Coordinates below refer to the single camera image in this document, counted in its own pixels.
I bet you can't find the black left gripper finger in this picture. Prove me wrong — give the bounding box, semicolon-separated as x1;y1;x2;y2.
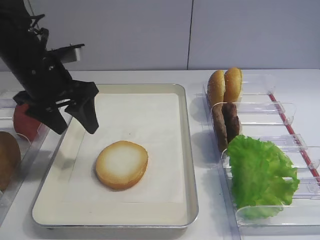
25;106;68;135
65;97;99;134

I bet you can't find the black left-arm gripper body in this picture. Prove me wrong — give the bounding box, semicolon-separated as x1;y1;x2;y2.
13;55;98;109

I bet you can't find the bun bottom half cut face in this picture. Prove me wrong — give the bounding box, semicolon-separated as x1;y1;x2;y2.
95;140;149;191

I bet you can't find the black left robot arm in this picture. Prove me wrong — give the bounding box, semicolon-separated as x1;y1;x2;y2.
0;0;99;135

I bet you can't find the red tomato slice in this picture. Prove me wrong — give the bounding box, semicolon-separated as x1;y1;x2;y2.
13;103;41;142

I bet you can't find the brown meat patty front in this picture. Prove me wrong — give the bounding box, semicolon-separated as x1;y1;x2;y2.
212;103;228;153

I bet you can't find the brown meat patty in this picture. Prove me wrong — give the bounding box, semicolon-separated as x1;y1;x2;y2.
222;102;240;143
212;103;228;153

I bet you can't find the brown meat patty back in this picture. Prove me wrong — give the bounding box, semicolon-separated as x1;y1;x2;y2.
222;102;240;143

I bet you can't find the green lettuce leaf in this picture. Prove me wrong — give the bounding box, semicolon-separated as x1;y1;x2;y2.
227;135;300;220

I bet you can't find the clear acrylic left food rack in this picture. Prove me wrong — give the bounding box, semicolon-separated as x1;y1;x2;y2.
0;90;49;210

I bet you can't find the clear acrylic food rack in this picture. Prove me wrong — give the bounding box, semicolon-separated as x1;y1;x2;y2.
201;68;320;240
0;90;49;210

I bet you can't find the brown bun half in rack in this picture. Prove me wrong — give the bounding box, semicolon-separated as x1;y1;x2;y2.
0;131;21;191

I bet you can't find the white parchment paper sheet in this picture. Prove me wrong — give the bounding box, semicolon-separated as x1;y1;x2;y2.
63;93;184;203

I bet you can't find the metal baking tray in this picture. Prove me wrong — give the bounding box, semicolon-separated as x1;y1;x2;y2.
32;83;199;228

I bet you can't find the bun half left of pair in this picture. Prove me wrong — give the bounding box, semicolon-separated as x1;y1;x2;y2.
207;70;226;107

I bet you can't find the bun half of pair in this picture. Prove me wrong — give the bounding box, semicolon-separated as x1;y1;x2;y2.
207;70;226;107
223;67;243;103

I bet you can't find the bun half right of pair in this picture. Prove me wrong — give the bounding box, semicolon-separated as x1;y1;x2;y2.
223;67;243;103

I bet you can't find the clear acrylic right food rack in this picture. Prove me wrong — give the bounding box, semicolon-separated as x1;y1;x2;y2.
201;68;320;240

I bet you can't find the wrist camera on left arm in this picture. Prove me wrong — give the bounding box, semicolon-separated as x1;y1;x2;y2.
49;43;85;64

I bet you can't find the red rail strip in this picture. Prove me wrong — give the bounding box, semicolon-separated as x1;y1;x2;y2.
268;93;320;182

